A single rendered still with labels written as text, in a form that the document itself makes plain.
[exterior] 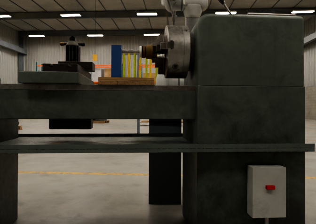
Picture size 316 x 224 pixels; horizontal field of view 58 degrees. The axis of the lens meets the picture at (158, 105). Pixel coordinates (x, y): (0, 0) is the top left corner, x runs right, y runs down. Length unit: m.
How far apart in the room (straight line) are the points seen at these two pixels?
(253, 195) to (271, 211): 0.12
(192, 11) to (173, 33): 0.60
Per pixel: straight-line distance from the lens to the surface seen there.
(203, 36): 1.57
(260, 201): 1.61
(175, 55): 1.59
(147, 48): 1.70
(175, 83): 2.24
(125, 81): 1.53
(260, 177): 1.58
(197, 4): 2.20
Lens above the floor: 0.74
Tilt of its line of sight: 1 degrees up
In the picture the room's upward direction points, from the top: straight up
